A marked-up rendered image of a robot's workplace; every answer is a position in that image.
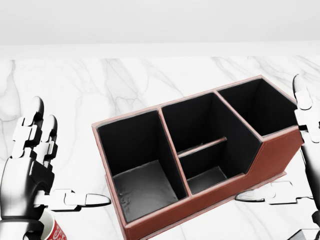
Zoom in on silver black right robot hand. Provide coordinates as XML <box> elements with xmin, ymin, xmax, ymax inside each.
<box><xmin>234</xmin><ymin>74</ymin><xmax>320</xmax><ymax>213</ymax></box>

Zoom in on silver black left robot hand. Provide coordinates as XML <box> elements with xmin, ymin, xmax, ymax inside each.
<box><xmin>0</xmin><ymin>96</ymin><xmax>112</xmax><ymax>222</ymax></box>

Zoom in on red-brown desk caddy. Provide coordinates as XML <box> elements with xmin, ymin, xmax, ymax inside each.
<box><xmin>91</xmin><ymin>74</ymin><xmax>305</xmax><ymax>240</ymax></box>

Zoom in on red white patterned mug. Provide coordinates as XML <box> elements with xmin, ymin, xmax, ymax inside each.
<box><xmin>39</xmin><ymin>211</ymin><xmax>68</xmax><ymax>240</ymax></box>

